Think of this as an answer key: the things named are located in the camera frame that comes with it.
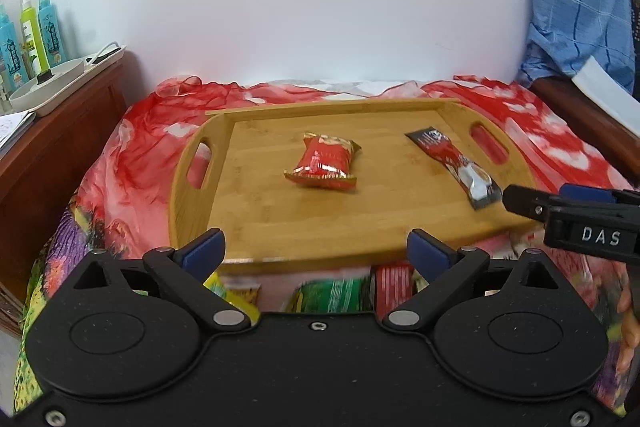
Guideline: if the white plastic tray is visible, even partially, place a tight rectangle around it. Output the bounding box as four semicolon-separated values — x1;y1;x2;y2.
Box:
9;47;127;118

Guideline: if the green pea snack packet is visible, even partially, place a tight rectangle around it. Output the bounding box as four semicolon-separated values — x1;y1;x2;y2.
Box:
290;279;373;314

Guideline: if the teal spray bottle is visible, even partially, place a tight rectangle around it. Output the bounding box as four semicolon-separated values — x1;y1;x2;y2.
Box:
37;0;68;64
0;4;23;90

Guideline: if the red biscuit packet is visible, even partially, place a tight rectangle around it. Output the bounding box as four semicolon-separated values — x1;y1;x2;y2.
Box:
372;263;416;319

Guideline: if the green spray bottle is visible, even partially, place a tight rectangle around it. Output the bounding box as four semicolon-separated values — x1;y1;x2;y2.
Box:
20;0;43;75

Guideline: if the red black coffee stick packet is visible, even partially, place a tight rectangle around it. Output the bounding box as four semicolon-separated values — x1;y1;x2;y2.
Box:
404;127;502;211

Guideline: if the wooden tray with handles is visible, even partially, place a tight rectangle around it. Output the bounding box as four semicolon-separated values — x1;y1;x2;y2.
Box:
169;97;533;275

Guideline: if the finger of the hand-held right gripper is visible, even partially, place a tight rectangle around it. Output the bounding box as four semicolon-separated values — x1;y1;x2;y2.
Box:
501;185;557;224
559;184;640;206

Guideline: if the stack of papers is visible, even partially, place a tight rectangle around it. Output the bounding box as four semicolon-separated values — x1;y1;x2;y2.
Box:
0;109;37;158

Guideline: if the red sheer cloth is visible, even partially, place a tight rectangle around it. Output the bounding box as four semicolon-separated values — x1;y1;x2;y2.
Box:
80;76;636;303

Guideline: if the red puffy snack packet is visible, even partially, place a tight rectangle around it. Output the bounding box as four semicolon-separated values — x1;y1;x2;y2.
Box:
284;132;362;192

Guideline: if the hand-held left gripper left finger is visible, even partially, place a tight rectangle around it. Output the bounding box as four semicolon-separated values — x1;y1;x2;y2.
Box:
60;229;251;334

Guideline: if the yellow snack packet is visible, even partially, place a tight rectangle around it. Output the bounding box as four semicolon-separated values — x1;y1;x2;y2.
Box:
202;272;263;325

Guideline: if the wooden bedside cabinet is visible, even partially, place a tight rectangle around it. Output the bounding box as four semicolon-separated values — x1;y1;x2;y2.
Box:
0;49;128;338

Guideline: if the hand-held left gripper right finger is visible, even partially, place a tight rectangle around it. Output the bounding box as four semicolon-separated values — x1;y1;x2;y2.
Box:
382;229;576;334

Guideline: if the white folded cloth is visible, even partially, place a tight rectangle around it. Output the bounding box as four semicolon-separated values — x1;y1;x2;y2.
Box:
570;57;636;96

